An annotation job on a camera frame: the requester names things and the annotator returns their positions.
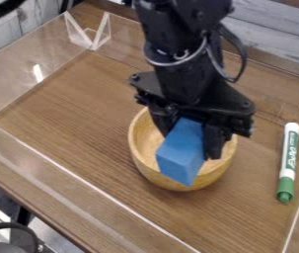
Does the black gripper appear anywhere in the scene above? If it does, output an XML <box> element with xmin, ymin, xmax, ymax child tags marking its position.
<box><xmin>130</xmin><ymin>68</ymin><xmax>256</xmax><ymax>160</ymax></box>

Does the blue block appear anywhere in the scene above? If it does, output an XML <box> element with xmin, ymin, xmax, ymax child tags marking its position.
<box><xmin>156</xmin><ymin>118</ymin><xmax>205</xmax><ymax>186</ymax></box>

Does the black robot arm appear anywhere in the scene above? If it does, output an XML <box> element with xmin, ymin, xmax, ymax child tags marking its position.
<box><xmin>130</xmin><ymin>0</ymin><xmax>254</xmax><ymax>159</ymax></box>

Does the wooden brown bowl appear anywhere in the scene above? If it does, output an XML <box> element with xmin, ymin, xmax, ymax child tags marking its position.
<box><xmin>129</xmin><ymin>108</ymin><xmax>238</xmax><ymax>192</ymax></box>

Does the green white dry-erase marker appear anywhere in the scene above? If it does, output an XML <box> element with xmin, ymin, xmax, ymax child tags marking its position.
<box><xmin>277</xmin><ymin>123</ymin><xmax>299</xmax><ymax>203</ymax></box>

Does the black metal stand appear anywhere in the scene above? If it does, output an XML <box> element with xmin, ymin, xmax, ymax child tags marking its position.
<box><xmin>0</xmin><ymin>209</ymin><xmax>47</xmax><ymax>253</ymax></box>

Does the clear acrylic tray wall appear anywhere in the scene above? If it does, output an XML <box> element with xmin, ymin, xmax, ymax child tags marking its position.
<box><xmin>0</xmin><ymin>10</ymin><xmax>299</xmax><ymax>253</ymax></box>

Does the black cable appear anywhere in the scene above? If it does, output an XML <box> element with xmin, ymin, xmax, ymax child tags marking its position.
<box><xmin>0</xmin><ymin>221</ymin><xmax>45</xmax><ymax>253</ymax></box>

